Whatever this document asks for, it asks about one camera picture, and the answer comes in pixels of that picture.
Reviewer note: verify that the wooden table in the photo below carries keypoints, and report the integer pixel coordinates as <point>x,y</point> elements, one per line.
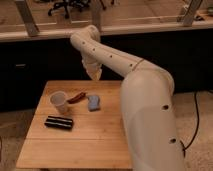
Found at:
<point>96,141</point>

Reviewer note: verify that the dark cabinet counter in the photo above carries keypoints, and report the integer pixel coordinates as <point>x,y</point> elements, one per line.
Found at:
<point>26,66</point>

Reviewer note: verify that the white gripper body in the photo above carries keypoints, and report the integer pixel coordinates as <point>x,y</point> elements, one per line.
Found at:
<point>93,68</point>

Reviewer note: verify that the translucent plastic cup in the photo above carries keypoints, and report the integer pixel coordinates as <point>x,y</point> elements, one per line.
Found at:
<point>59,100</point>

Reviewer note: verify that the black striped rectangular box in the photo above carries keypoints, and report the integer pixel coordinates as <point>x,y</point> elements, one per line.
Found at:
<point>59,122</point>

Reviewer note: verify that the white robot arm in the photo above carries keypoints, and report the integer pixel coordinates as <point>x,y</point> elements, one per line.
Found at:
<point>145,99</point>

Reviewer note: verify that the black office chair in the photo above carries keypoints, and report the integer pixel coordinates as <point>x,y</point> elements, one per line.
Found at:
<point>79,4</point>

